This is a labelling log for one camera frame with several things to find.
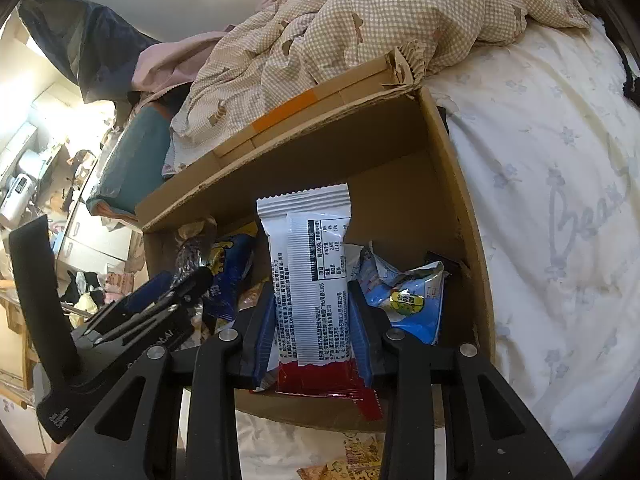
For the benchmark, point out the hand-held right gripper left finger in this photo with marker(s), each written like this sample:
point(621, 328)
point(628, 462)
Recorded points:
point(262, 345)

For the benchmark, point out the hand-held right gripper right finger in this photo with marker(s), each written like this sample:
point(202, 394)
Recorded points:
point(363, 355)

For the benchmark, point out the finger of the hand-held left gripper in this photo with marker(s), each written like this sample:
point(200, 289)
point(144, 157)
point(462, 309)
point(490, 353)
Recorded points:
point(145, 292)
point(195, 285)

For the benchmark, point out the dark brown snack packet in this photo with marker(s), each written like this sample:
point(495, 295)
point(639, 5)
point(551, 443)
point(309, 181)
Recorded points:
point(192, 255)

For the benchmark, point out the light blue snack packet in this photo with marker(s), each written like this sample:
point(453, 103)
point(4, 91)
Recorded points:
point(415, 320)

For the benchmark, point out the white and red snack packet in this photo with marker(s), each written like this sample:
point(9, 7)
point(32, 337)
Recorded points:
point(305, 270)

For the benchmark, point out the cardboard box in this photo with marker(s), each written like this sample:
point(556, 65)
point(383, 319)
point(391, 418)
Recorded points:
point(390, 185)

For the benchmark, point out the dark blue snack packet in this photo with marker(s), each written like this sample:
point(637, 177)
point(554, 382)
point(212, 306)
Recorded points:
point(230, 270)

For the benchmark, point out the pile of clothes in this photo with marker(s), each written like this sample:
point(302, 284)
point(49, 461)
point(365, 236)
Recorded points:
point(87, 282)

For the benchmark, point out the white drawer cabinet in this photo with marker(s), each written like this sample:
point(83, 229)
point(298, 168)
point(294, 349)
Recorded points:
point(100, 240)

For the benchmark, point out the beige printed snack packet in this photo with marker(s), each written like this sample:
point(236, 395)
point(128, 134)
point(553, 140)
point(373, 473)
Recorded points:
point(362, 452)

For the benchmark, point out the orange printed snack packet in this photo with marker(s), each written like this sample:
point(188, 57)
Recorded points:
point(325, 472)

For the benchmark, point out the white appliance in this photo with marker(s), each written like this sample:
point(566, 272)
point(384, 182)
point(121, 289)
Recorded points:
point(20, 187)

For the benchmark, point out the teal pillow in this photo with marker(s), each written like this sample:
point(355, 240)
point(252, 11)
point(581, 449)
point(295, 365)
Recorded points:
point(135, 160)

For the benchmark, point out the pink cloth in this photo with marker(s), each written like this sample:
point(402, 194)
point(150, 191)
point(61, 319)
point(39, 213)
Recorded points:
point(170, 60)

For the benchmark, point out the dark hanging jacket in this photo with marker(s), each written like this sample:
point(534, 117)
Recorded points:
point(100, 45)

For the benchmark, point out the white flowered bed sheet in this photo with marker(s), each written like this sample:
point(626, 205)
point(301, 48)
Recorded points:
point(550, 185)

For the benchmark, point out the beige checked duvet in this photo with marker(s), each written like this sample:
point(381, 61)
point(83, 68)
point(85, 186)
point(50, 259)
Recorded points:
point(375, 10)

